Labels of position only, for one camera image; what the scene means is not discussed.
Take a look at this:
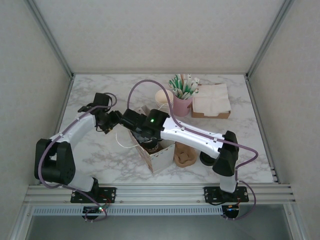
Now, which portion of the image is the white printed paper gift bag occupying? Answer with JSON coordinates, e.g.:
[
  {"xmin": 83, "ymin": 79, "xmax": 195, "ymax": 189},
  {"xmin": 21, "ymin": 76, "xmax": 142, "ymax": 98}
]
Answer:
[{"xmin": 115, "ymin": 103, "xmax": 176, "ymax": 174}]

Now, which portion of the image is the stack of paper cups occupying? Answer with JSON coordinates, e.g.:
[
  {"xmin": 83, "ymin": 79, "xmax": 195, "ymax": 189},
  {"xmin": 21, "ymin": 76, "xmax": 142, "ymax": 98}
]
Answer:
[{"xmin": 154, "ymin": 89, "xmax": 175, "ymax": 114}]

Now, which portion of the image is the pink straw holder cup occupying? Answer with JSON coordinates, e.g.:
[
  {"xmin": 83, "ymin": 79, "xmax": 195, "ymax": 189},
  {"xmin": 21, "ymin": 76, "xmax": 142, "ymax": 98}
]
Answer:
[{"xmin": 173, "ymin": 94, "xmax": 194, "ymax": 117}]

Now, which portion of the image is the brown pulp cup carrier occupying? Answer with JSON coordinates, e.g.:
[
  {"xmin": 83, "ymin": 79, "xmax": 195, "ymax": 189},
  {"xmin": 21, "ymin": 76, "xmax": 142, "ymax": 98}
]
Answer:
[{"xmin": 173, "ymin": 141, "xmax": 197, "ymax": 168}]

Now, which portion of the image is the stack of black cup lids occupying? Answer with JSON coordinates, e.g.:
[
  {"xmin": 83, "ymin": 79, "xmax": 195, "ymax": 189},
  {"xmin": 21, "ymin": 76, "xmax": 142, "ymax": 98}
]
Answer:
[{"xmin": 199, "ymin": 152, "xmax": 216, "ymax": 166}]

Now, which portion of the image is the brown cardboard napkin tray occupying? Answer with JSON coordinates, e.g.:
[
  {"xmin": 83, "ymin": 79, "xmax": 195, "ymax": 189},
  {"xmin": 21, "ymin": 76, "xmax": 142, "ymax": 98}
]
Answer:
[{"xmin": 191, "ymin": 104, "xmax": 232, "ymax": 120}]

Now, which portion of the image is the white paper napkin stack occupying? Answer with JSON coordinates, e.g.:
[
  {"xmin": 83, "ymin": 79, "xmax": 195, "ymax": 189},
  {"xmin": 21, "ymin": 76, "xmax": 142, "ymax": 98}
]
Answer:
[{"xmin": 192, "ymin": 83, "xmax": 232, "ymax": 113}]

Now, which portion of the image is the left controller board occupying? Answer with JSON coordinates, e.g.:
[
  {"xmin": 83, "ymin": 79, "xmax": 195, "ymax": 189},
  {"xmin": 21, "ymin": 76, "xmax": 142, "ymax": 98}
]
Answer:
[{"xmin": 83, "ymin": 206, "xmax": 109, "ymax": 216}]

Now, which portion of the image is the controller board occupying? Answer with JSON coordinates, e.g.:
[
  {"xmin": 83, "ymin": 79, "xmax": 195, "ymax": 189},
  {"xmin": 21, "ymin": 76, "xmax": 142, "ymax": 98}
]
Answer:
[
  {"xmin": 221, "ymin": 204, "xmax": 241, "ymax": 221},
  {"xmin": 83, "ymin": 206, "xmax": 109, "ymax": 216}
]

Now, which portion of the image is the right controller board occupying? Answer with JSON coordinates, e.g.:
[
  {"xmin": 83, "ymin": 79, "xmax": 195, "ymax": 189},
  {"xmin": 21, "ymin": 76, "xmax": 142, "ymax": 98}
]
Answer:
[{"xmin": 221, "ymin": 204, "xmax": 241, "ymax": 221}]

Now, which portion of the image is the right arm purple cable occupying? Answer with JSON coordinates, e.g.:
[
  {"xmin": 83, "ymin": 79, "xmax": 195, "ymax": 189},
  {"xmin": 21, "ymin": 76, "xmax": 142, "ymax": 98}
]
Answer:
[{"xmin": 127, "ymin": 79, "xmax": 258, "ymax": 221}]

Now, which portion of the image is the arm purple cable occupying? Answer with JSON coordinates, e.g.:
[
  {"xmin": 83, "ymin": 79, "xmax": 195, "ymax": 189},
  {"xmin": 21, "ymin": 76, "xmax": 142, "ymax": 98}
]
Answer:
[
  {"xmin": 127, "ymin": 79, "xmax": 258, "ymax": 221},
  {"xmin": 39, "ymin": 92, "xmax": 119, "ymax": 223}
]

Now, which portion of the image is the aluminium front rail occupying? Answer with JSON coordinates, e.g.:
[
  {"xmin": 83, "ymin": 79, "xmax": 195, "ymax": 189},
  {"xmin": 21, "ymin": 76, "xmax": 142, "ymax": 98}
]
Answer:
[{"xmin": 23, "ymin": 183, "xmax": 298, "ymax": 205}]

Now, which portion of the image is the white slotted cable duct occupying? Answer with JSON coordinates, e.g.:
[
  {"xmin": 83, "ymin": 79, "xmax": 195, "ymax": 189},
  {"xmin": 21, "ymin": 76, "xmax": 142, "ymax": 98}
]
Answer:
[{"xmin": 32, "ymin": 206, "xmax": 224, "ymax": 216}]

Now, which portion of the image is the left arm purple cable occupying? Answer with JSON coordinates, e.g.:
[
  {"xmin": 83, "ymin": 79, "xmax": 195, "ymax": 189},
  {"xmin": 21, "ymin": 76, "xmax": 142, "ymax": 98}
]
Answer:
[{"xmin": 39, "ymin": 92, "xmax": 119, "ymax": 223}]

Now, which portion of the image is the right black mount plate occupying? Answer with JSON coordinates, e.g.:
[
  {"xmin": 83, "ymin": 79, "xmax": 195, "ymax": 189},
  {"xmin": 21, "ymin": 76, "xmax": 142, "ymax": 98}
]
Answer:
[{"xmin": 203, "ymin": 186, "xmax": 250, "ymax": 204}]

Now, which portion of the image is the black mount plate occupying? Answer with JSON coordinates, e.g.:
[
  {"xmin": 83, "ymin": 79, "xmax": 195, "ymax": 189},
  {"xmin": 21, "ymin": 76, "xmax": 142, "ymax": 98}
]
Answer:
[
  {"xmin": 203, "ymin": 186, "xmax": 250, "ymax": 204},
  {"xmin": 70, "ymin": 186, "xmax": 118, "ymax": 204}
]

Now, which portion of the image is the left black mount plate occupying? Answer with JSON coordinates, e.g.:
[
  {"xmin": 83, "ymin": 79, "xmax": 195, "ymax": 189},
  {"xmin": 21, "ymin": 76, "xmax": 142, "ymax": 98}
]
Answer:
[{"xmin": 70, "ymin": 186, "xmax": 118, "ymax": 204}]

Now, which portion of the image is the aluminium frame post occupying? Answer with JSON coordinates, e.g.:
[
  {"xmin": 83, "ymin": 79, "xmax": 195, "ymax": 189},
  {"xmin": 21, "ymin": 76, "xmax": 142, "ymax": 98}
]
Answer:
[
  {"xmin": 25, "ymin": 0, "xmax": 76, "ymax": 79},
  {"xmin": 246, "ymin": 0, "xmax": 295, "ymax": 79}
]

